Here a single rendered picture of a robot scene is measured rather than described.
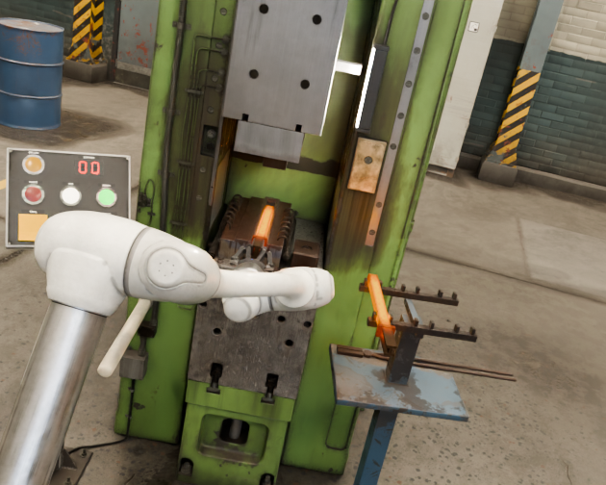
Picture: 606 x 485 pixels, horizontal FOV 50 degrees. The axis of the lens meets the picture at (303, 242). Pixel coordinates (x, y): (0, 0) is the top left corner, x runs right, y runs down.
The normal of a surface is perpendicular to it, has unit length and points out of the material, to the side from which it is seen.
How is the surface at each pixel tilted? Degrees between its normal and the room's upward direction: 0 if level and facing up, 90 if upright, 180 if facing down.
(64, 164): 60
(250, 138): 90
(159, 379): 90
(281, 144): 90
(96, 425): 0
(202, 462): 89
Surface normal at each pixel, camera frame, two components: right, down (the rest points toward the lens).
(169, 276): 0.05, -0.11
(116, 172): 0.41, -0.08
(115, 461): 0.18, -0.90
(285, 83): -0.05, 0.38
